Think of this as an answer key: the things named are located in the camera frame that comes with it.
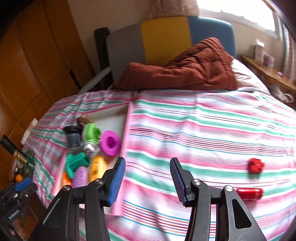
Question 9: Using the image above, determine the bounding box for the yellow plastic toy case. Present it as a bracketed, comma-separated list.
[89, 156, 108, 182]

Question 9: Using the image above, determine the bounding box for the purple oval soap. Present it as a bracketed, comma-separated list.
[72, 166, 89, 188]

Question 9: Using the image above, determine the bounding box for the magenta plastic funnel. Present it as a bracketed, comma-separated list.
[99, 131, 121, 156]

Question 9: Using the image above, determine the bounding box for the green plastic spool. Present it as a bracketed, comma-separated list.
[65, 152, 90, 179]

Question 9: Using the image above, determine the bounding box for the orange cube block cluster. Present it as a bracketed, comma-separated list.
[62, 172, 72, 186]

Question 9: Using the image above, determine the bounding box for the green white plastic fitting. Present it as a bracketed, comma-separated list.
[82, 123, 101, 153]

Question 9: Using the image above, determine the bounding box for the black capped grey jar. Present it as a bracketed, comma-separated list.
[63, 126, 81, 148]

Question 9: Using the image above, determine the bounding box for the red cylinder capsule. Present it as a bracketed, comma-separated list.
[236, 188, 263, 200]

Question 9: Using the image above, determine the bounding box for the brown scalp massager brush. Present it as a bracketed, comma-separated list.
[77, 115, 95, 128]

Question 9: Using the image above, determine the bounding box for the red puzzle piece block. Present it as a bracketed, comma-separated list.
[248, 158, 264, 175]

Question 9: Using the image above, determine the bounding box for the glass side table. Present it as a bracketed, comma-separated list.
[9, 150, 35, 183]

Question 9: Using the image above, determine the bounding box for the pink white tray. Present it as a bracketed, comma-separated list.
[52, 101, 134, 217]

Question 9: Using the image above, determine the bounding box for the striped bedspread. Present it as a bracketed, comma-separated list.
[24, 90, 295, 240]

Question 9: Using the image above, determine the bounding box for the black gold bottle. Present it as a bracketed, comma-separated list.
[1, 135, 29, 164]

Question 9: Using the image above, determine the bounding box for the rust brown quilt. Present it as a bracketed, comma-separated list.
[114, 37, 238, 90]

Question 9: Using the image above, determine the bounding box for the white pillow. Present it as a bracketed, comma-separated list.
[231, 59, 270, 94]

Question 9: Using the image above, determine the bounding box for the wooden side table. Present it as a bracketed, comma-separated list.
[240, 55, 295, 94]

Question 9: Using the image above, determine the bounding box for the grey yellow blue headboard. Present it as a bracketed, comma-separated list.
[107, 16, 236, 82]

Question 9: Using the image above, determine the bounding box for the purple small box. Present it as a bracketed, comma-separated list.
[263, 53, 274, 68]

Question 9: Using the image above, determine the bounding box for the white carton box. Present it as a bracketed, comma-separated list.
[254, 40, 264, 65]

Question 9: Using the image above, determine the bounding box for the window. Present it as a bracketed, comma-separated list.
[197, 1, 276, 32]

